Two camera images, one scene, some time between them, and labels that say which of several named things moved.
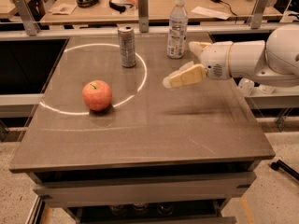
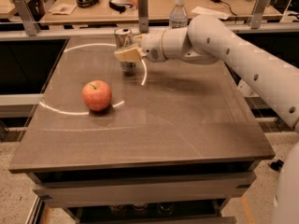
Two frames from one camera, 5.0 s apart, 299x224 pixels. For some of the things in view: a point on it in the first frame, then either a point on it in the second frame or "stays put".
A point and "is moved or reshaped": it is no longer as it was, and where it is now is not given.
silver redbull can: [127, 46] is moved or reshaped
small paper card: [64, 8] stays put
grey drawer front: [193, 187] stays put
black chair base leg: [279, 164] stays put
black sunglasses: [119, 7] stays put
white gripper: [215, 61] → [151, 46]
